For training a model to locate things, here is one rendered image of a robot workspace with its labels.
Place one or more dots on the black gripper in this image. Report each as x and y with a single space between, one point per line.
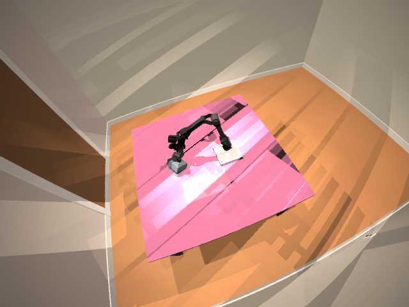
179 151

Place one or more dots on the dark grey sloped panel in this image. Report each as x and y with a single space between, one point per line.
176 167

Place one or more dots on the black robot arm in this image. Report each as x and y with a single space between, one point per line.
184 132

